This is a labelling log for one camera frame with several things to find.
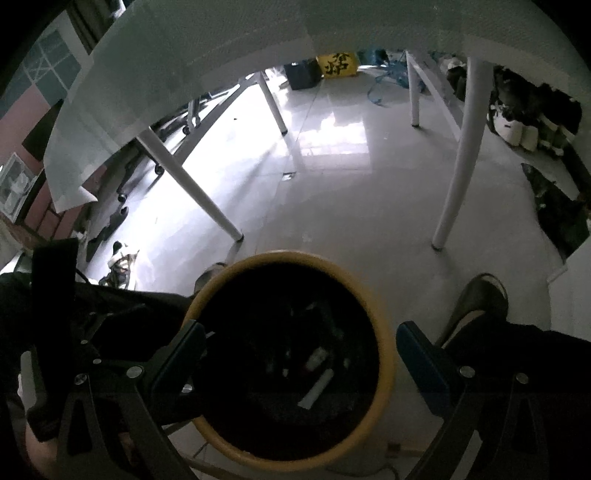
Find white table leg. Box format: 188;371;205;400
405;51;422;127
256;71;288;136
431;58;491;251
135;129;245;241

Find white tube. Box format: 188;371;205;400
297;368;334;410

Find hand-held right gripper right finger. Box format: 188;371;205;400
396;320;551;480

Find blue rope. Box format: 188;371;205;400
367;48;411;107

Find person's right shoe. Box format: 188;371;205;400
436;273;509;347

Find yellow rimmed trash bin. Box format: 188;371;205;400
182;250;397;464

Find pile of dark bags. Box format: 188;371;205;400
494;65;591;264

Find black storage box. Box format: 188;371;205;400
284;60;321;90

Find row of white bottles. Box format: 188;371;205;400
489;108;541;151

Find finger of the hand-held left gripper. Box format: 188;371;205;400
161;331;218;426

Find person's left hand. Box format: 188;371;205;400
23;427;63;480

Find white printed box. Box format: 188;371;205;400
0;152;35;222

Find person's shoe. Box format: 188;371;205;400
193;262;229;296
436;273;509;347

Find white and black sneakers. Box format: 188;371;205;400
99;242;139;289

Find yellow printed bag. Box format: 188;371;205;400
316;52;358;79

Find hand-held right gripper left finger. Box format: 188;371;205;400
58;320;208;480

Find person's left shoe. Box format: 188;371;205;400
193;262;229;296

